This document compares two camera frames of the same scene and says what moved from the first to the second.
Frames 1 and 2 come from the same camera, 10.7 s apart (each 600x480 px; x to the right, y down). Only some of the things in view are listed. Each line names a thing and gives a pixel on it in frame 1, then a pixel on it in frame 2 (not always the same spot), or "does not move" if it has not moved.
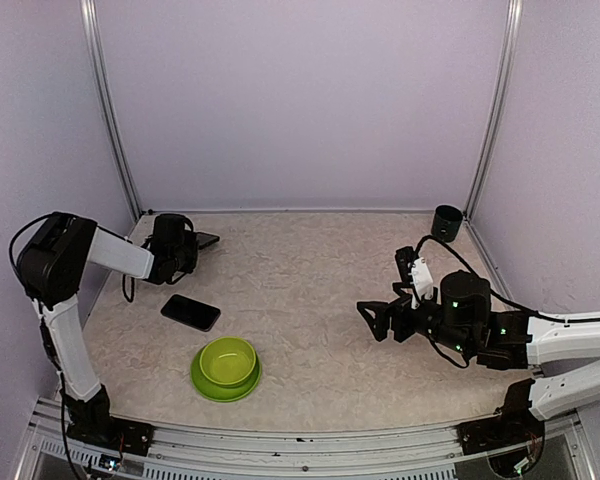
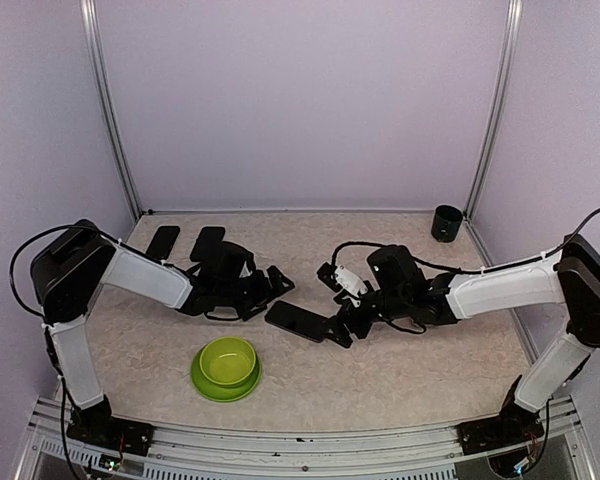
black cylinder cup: x=446 y=222 does not move
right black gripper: x=399 y=307 → x=343 y=336
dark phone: x=190 y=311 → x=297 y=320
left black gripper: x=190 y=236 → x=265 y=292
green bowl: x=227 y=360 does not move
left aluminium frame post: x=90 y=27 does not move
